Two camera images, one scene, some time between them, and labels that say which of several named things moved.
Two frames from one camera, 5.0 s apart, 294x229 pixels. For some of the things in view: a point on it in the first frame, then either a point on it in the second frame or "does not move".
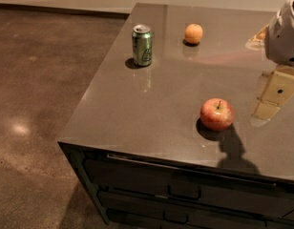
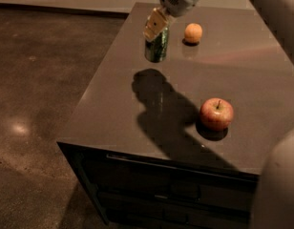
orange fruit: [193, 33] does not move
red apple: [217, 114] does not move
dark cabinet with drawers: [136, 143] does not move
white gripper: [283, 37] -> [178, 2]
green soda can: [142, 37] -> [157, 49]
